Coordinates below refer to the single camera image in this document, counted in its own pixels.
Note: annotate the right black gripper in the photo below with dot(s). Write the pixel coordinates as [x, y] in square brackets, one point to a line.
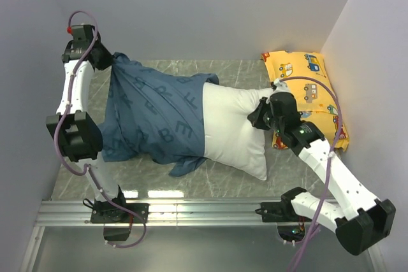
[256, 117]

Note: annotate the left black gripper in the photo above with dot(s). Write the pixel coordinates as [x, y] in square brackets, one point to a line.
[108, 60]

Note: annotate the white pillow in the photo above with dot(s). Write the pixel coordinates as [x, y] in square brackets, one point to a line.
[230, 139]

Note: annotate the blue cartoon mouse pillowcase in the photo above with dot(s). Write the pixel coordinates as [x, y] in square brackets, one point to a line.
[154, 113]

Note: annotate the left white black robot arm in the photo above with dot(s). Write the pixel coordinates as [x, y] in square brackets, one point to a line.
[77, 139]

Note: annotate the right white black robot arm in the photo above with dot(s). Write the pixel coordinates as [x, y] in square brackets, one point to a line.
[359, 219]

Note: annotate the yellow car print pillow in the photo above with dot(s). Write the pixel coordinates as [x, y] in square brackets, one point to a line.
[314, 103]

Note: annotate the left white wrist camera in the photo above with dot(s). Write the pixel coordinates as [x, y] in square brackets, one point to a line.
[79, 30]

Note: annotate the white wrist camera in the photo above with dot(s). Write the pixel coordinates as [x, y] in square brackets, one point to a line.
[279, 86]
[79, 30]

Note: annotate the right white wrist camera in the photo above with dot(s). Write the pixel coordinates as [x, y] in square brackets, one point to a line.
[279, 86]

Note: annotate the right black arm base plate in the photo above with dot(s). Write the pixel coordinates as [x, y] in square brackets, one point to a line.
[290, 226]

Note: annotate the aluminium mounting rail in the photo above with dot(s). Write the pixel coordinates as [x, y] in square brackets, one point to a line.
[176, 212]

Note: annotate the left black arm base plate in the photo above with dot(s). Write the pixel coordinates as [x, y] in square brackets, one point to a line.
[118, 223]

